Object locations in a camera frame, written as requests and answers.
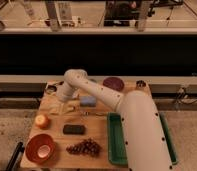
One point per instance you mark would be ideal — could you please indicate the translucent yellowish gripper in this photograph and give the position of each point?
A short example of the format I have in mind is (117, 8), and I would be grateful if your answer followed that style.
(65, 108)

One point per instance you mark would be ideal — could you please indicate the yellow banana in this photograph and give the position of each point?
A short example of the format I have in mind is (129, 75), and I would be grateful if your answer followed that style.
(54, 109)

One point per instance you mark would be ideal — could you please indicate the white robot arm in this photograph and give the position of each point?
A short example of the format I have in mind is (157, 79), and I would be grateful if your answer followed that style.
(145, 142)

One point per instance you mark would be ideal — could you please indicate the small white cup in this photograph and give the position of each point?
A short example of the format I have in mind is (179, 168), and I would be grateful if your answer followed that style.
(43, 151)

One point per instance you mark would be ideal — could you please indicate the dark metal cup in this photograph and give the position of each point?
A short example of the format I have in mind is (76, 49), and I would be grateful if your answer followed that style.
(140, 84)

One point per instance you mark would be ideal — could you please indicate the blue sponge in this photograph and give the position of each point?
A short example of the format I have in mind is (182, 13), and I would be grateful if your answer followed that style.
(88, 101)

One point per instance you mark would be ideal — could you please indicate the black rectangular block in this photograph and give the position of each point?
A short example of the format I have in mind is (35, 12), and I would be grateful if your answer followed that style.
(74, 129)

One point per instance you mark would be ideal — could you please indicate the orange apple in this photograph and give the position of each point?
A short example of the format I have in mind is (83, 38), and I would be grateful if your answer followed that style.
(42, 121)

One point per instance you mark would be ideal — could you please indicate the metal fork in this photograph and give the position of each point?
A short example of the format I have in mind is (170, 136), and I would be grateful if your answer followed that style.
(93, 114)

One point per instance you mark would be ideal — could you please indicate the bunch of dark grapes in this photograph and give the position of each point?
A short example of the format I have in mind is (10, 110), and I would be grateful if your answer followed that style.
(85, 147)

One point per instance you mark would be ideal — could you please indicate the orange bowl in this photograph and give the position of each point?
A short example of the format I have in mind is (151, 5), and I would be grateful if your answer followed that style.
(35, 143)

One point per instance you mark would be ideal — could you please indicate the purple bowl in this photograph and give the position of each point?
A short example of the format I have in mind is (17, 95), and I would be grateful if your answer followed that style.
(114, 83)

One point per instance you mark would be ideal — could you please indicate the green plastic tray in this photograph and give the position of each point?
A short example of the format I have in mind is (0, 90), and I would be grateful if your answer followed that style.
(116, 146)

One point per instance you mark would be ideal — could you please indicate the black object at table edge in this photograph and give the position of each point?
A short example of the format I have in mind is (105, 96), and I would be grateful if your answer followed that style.
(19, 149)

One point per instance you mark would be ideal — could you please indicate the black chair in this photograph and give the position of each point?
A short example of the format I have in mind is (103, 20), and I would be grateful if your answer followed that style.
(120, 13)

